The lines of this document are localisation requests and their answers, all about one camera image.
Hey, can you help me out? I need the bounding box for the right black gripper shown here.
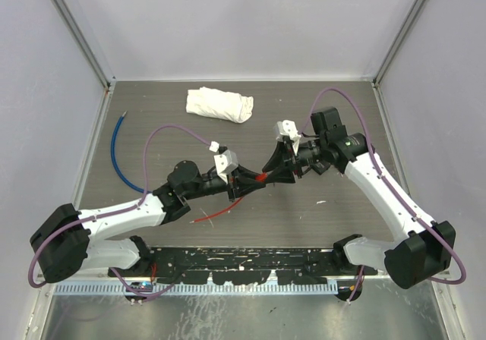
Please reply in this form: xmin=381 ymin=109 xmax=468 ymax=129
xmin=262 ymin=137 xmax=327 ymax=184

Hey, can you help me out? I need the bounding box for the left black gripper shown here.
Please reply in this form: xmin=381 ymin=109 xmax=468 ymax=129
xmin=183 ymin=164 xmax=264 ymax=202

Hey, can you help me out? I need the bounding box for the red cable padlock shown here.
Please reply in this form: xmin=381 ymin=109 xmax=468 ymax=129
xmin=191 ymin=173 xmax=268 ymax=224

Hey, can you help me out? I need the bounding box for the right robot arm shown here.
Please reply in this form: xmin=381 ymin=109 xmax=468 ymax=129
xmin=262 ymin=108 xmax=456 ymax=289

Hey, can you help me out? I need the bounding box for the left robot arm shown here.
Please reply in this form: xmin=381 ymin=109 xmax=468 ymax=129
xmin=30 ymin=155 xmax=267 ymax=284

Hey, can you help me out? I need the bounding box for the white crumpled cloth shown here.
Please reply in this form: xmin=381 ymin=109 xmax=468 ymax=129
xmin=185 ymin=87 xmax=254 ymax=124

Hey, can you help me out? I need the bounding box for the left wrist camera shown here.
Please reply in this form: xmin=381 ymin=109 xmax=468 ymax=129
xmin=209 ymin=141 xmax=239 ymax=184

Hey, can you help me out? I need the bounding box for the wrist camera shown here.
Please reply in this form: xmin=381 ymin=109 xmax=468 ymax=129
xmin=209 ymin=141 xmax=239 ymax=184
xmin=273 ymin=120 xmax=302 ymax=154

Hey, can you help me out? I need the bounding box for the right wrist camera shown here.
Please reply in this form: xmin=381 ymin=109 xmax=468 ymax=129
xmin=273 ymin=120 xmax=302 ymax=154

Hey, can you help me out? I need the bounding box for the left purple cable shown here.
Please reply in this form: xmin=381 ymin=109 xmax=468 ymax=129
xmin=28 ymin=124 xmax=219 ymax=303

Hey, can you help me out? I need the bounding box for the purple cable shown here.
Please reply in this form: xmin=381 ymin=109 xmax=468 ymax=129
xmin=28 ymin=124 xmax=219 ymax=303
xmin=309 ymin=87 xmax=467 ymax=305

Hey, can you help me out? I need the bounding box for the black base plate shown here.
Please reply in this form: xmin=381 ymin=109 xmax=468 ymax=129
xmin=118 ymin=247 xmax=360 ymax=285

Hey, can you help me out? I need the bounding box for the blue cable lock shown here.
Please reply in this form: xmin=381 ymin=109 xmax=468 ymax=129
xmin=110 ymin=111 xmax=144 ymax=194

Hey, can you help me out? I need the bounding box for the slotted cable duct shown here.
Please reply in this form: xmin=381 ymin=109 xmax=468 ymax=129
xmin=54 ymin=280 xmax=338 ymax=296

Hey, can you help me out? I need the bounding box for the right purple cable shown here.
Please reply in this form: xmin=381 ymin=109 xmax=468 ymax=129
xmin=309 ymin=87 xmax=467 ymax=305

